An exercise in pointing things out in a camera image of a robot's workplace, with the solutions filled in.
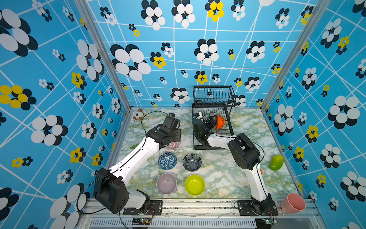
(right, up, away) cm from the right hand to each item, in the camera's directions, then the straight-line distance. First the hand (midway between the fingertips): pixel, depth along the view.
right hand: (217, 119), depth 95 cm
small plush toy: (-59, +4, +17) cm, 62 cm away
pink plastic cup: (+30, -40, -28) cm, 58 cm away
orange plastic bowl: (+4, -2, +7) cm, 8 cm away
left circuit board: (-44, -52, -23) cm, 72 cm away
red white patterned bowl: (-30, -18, +1) cm, 35 cm away
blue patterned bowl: (-33, -26, -6) cm, 43 cm away
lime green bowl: (-16, -37, -15) cm, 44 cm away
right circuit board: (+18, -52, -25) cm, 60 cm away
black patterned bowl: (-17, -27, -7) cm, 33 cm away
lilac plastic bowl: (-32, -37, -15) cm, 51 cm away
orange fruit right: (+23, -31, -13) cm, 41 cm away
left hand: (-26, -7, -13) cm, 30 cm away
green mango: (+34, -26, -10) cm, 44 cm away
